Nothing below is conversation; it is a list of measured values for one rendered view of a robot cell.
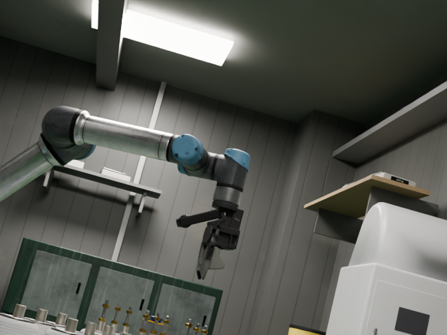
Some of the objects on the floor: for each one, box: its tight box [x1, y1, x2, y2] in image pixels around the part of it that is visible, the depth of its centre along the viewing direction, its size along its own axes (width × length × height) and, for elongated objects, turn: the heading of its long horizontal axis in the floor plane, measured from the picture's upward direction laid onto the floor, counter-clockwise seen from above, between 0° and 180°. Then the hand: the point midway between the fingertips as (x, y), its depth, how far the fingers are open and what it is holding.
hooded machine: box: [326, 202, 447, 335], centre depth 491 cm, size 67×57×134 cm
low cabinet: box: [1, 237, 223, 335], centre depth 751 cm, size 170×155×70 cm
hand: (199, 274), depth 224 cm, fingers open, 3 cm apart
